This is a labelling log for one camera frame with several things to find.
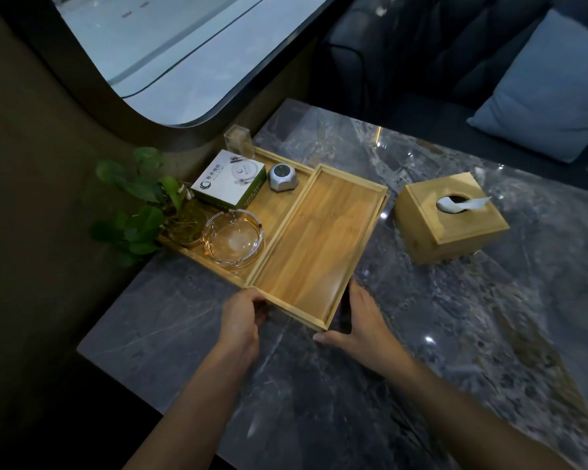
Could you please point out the white and green cardboard box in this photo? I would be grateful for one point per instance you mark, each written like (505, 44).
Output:
(229, 178)

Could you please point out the green leafy plant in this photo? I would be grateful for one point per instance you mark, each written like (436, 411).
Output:
(144, 225)

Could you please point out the person's right forearm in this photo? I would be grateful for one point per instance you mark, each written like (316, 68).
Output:
(463, 423)

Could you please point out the rounded window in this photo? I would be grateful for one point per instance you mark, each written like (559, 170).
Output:
(186, 48)

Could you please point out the wooden tissue box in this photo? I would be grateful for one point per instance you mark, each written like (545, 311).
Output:
(451, 225)

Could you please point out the dark blue sofa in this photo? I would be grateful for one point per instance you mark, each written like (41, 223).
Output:
(421, 53)

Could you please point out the long wooden tray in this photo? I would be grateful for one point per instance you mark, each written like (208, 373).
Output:
(270, 210)

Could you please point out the person's left fingers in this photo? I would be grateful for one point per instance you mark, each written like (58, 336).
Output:
(257, 302)

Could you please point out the person's left hand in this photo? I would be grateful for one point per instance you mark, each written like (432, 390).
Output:
(239, 322)

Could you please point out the clear glass ashtray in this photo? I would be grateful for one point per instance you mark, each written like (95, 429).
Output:
(232, 238)

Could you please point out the silver round call button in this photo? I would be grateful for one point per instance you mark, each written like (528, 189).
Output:
(283, 177)

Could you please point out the clear acrylic holder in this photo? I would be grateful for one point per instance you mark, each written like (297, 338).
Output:
(239, 140)

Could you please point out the light blue cushion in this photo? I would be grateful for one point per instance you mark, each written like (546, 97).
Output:
(549, 88)

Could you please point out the white tissue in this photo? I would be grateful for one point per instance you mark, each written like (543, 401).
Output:
(458, 204)

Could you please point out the person's left forearm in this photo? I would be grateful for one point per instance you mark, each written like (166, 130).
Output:
(196, 411)

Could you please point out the person's right thumb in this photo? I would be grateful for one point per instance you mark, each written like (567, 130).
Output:
(331, 339)

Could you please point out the small wooden tray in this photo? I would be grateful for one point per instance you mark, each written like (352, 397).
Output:
(318, 244)

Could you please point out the glass plant vase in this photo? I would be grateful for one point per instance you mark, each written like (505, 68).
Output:
(190, 224)

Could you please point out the person's right hand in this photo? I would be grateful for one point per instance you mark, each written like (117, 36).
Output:
(370, 335)

